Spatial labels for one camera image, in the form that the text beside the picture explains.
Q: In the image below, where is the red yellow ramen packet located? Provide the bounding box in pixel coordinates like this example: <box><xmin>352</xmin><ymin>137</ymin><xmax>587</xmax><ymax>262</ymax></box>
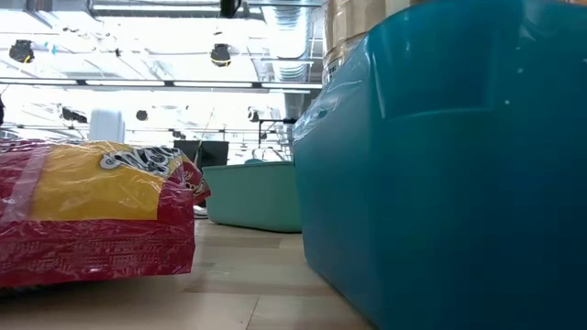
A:
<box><xmin>0</xmin><ymin>139</ymin><xmax>212</xmax><ymax>290</ymax></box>

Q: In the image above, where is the teal plastic bin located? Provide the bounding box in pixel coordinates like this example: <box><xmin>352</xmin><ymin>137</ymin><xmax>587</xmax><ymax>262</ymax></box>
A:
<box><xmin>201</xmin><ymin>160</ymin><xmax>303</xmax><ymax>234</ymax></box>

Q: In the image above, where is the dark background screen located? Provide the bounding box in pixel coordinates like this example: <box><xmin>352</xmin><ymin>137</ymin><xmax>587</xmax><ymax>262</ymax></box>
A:
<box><xmin>172</xmin><ymin>139</ymin><xmax>229</xmax><ymax>169</ymax></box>

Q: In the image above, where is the black ceiling lamp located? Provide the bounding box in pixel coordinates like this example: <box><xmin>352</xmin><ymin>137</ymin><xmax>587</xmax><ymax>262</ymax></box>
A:
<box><xmin>209</xmin><ymin>43</ymin><xmax>233</xmax><ymax>69</ymax></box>
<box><xmin>7</xmin><ymin>38</ymin><xmax>36</xmax><ymax>64</ymax></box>

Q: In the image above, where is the blue plastic bin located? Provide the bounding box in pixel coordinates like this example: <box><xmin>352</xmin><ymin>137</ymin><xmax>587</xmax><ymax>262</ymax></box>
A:
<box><xmin>293</xmin><ymin>0</ymin><xmax>587</xmax><ymax>330</ymax></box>

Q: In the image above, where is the long ceiling light fixture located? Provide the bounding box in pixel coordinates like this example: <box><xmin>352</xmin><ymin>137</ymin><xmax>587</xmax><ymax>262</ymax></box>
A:
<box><xmin>0</xmin><ymin>78</ymin><xmax>323</xmax><ymax>91</ymax></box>

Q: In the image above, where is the white cylinder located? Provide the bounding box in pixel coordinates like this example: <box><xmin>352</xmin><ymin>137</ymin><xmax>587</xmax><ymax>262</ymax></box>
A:
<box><xmin>88</xmin><ymin>108</ymin><xmax>127</xmax><ymax>144</ymax></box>

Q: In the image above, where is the black background stand frame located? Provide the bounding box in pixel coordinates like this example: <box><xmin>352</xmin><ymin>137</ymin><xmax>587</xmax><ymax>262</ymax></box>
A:
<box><xmin>257</xmin><ymin>117</ymin><xmax>297</xmax><ymax>148</ymax></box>

